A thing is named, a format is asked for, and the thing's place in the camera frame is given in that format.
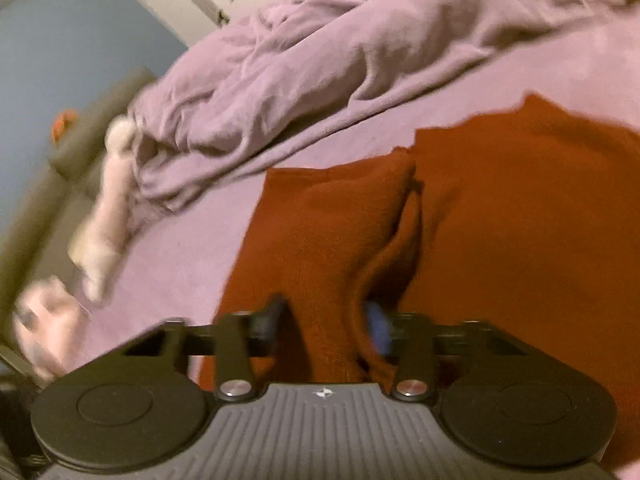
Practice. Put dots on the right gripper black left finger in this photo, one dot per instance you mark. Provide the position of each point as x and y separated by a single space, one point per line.
150 398

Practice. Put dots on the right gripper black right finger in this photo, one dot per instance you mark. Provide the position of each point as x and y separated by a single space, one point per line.
499 398

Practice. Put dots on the rust red knit garment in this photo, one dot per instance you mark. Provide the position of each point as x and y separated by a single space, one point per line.
528 220

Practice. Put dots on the white plush toy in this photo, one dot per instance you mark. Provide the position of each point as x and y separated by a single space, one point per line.
47 319

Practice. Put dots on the lilac bed sheet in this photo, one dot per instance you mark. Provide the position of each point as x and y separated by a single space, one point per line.
181 265

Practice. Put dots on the crumpled lilac blanket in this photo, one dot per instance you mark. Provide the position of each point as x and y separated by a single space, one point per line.
262 88

